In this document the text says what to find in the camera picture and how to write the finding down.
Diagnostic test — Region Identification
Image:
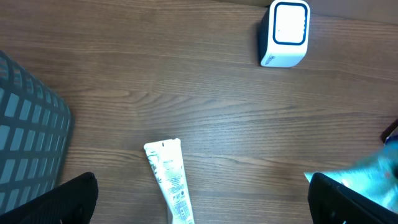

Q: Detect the white barcode scanner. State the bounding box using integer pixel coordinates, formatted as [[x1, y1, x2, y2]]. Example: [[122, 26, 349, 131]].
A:
[[258, 0, 310, 68]]

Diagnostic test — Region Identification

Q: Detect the teal wipes packet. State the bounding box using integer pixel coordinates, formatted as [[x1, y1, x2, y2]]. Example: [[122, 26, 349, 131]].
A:
[[321, 141, 397, 213]]

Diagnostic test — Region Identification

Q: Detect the red purple pad package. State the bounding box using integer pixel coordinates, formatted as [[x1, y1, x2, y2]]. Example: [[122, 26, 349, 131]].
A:
[[380, 120, 398, 145]]

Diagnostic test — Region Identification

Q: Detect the grey plastic mesh basket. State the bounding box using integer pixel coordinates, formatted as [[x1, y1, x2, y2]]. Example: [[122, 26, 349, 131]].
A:
[[1, 52, 74, 213]]

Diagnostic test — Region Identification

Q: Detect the white tube gold cap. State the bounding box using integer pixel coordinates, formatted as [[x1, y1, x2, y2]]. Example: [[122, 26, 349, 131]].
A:
[[144, 138, 195, 224]]

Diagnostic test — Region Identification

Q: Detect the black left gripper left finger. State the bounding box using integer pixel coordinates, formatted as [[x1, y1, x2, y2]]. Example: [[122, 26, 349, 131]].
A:
[[1, 172, 98, 224]]

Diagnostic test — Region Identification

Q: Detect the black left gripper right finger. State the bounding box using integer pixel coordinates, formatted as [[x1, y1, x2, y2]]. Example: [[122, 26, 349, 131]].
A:
[[308, 172, 397, 224]]

